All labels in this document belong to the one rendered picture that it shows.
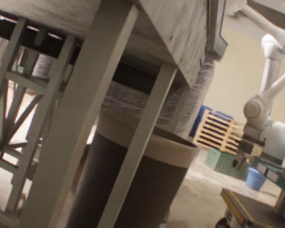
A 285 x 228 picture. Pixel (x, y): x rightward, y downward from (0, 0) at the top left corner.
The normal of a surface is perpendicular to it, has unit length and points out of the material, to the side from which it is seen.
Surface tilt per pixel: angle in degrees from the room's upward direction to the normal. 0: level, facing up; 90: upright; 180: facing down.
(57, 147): 90
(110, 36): 90
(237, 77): 90
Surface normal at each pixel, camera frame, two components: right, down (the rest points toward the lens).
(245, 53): -0.15, 0.00
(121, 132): -0.43, -0.11
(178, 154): 0.50, 0.26
